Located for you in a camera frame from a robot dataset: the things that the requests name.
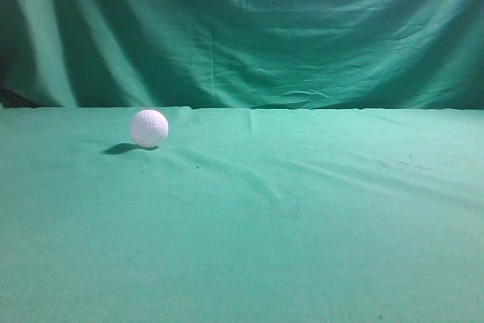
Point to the white dimpled ball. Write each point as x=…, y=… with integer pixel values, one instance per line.
x=149, y=128

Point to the green table cloth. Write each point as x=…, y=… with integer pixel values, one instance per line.
x=242, y=216

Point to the green backdrop cloth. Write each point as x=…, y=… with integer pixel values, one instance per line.
x=260, y=54

